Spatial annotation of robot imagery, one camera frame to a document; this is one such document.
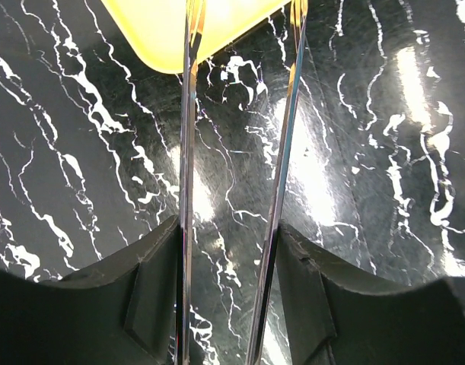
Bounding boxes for metal tongs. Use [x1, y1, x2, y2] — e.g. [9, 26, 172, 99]
[174, 1, 308, 364]

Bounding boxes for orange plastic tray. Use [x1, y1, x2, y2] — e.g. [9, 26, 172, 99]
[100, 0, 294, 75]

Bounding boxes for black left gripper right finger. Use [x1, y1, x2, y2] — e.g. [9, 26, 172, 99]
[276, 224, 465, 364]

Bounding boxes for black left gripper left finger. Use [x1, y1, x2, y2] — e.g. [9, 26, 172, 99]
[0, 216, 179, 364]

